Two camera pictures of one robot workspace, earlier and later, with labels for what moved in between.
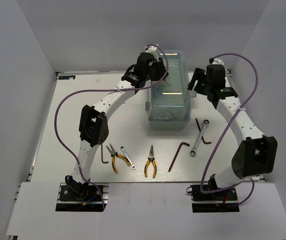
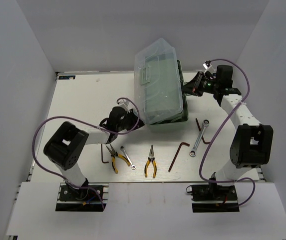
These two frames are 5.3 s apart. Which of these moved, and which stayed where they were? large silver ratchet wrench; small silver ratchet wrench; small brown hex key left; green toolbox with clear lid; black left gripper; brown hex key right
Moved: green toolbox with clear lid; black left gripper
Stayed: brown hex key right; small brown hex key left; small silver ratchet wrench; large silver ratchet wrench
